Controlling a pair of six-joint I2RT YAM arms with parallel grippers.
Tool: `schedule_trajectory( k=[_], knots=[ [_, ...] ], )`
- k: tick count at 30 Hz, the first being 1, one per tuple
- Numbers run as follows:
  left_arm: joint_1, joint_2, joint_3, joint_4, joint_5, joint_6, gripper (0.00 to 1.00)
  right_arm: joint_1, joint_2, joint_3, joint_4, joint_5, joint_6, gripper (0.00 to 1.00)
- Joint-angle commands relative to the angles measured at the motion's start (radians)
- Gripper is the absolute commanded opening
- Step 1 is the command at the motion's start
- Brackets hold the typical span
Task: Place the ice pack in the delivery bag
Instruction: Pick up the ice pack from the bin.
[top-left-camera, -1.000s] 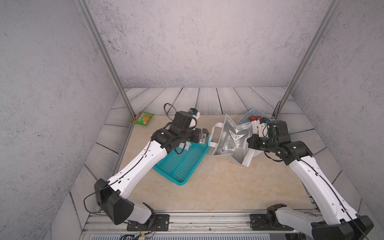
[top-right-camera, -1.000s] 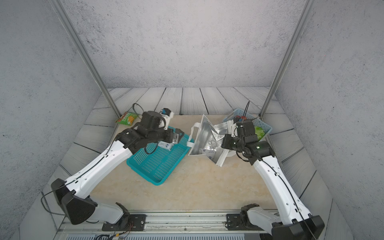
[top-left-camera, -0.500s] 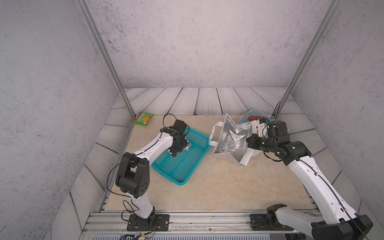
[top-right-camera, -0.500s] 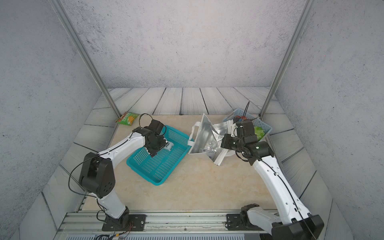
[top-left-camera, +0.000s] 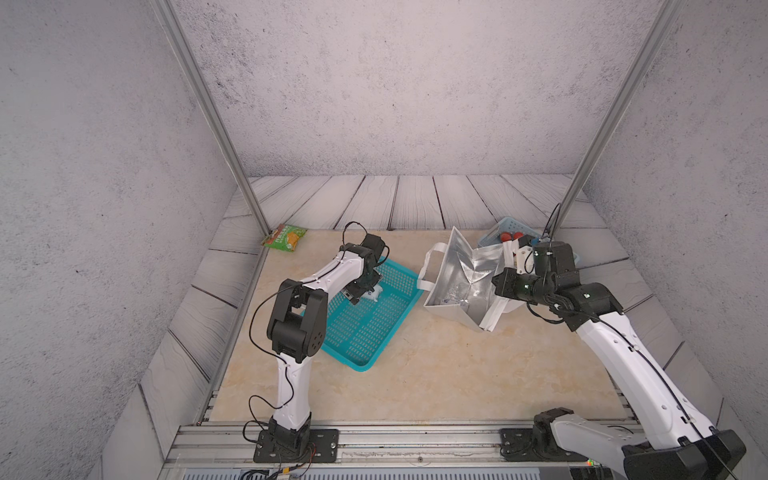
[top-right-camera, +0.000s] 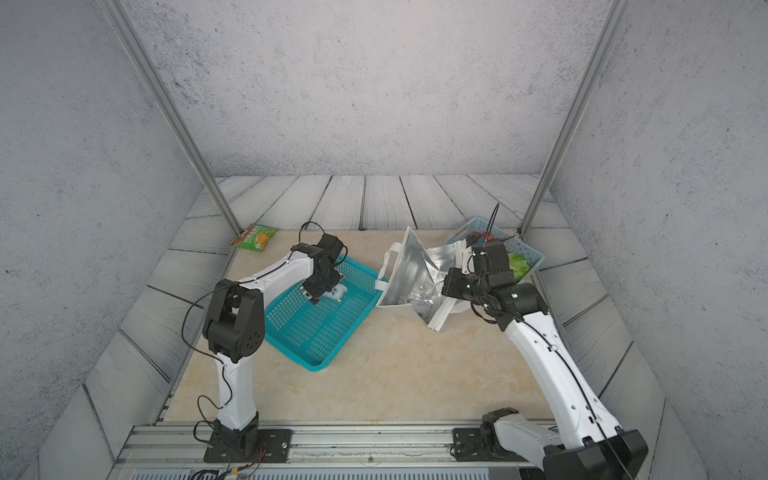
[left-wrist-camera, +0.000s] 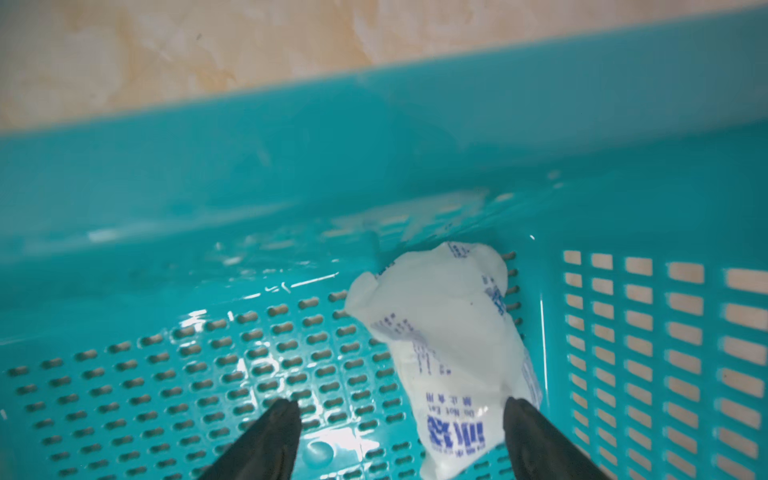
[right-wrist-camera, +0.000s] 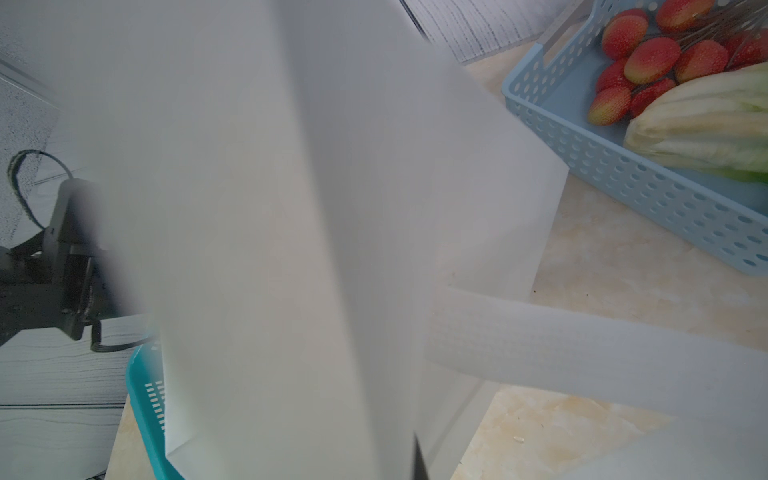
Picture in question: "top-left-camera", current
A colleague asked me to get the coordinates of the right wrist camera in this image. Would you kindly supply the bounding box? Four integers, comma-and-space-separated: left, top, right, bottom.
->
502, 237, 534, 274

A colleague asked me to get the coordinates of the right aluminium frame post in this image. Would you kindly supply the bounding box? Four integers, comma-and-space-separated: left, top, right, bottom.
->
549, 0, 685, 235

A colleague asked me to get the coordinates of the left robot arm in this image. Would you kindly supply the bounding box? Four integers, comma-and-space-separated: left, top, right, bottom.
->
250, 231, 390, 455

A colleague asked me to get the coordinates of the white insulated delivery bag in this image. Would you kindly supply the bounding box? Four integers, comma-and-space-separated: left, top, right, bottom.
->
417, 228, 523, 332

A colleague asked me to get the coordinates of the light blue plastic basket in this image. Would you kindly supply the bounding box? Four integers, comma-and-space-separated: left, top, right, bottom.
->
475, 217, 562, 273

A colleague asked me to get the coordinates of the aluminium frame post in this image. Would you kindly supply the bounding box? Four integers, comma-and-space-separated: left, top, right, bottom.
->
152, 0, 270, 234
549, 0, 685, 235

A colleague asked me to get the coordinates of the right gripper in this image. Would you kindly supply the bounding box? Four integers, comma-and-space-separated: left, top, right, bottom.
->
489, 266, 554, 309

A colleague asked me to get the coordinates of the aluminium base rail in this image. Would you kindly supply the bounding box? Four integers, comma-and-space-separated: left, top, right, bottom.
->
161, 421, 643, 479

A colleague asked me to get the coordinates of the white ice pack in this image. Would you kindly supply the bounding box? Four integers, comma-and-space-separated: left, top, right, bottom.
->
361, 285, 383, 302

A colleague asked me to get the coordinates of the left aluminium frame post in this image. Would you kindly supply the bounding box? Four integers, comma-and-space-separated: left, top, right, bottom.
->
152, 0, 270, 234

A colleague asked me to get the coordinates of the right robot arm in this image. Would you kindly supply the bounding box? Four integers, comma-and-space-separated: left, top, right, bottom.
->
492, 236, 746, 479

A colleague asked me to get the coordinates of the red cherry tomato bunch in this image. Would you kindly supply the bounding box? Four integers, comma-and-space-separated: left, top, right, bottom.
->
500, 232, 525, 243

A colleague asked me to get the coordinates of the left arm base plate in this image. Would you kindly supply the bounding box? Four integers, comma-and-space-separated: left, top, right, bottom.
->
253, 428, 340, 464

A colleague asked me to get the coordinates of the teal plastic basket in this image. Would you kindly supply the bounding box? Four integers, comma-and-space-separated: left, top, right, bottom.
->
322, 260, 422, 372

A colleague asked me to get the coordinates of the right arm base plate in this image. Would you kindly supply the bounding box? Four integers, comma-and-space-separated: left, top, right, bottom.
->
499, 427, 587, 463

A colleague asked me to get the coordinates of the green snack packet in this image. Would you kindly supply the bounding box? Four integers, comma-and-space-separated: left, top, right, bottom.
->
262, 223, 307, 252

